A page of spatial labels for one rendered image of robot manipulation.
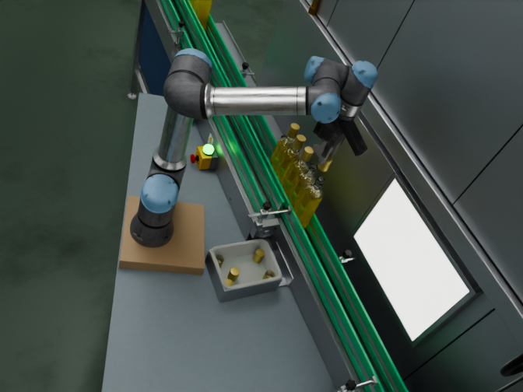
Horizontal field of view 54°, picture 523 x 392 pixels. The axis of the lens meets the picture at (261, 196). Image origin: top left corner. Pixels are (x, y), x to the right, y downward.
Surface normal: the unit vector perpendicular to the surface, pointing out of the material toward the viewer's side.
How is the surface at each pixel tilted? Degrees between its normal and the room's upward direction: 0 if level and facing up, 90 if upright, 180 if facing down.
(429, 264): 90
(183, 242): 1
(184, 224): 1
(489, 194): 90
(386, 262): 90
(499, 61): 90
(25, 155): 0
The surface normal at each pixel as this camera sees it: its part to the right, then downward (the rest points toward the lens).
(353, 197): -0.89, 0.11
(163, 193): 0.27, -0.54
